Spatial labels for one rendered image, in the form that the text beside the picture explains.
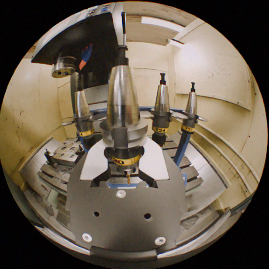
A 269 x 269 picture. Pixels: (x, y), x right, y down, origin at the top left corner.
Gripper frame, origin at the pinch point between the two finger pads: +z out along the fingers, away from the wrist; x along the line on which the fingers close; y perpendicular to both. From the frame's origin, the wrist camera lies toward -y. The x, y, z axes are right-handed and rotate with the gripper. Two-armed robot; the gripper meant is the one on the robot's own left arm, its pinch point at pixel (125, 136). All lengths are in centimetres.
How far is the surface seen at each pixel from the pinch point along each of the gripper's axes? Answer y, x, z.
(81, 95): -7.9, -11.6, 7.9
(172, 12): -209, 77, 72
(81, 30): -39.8, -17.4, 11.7
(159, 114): -2.1, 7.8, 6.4
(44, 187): 54, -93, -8
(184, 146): 13.3, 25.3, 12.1
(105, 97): -7, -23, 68
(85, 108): -4.2, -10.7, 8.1
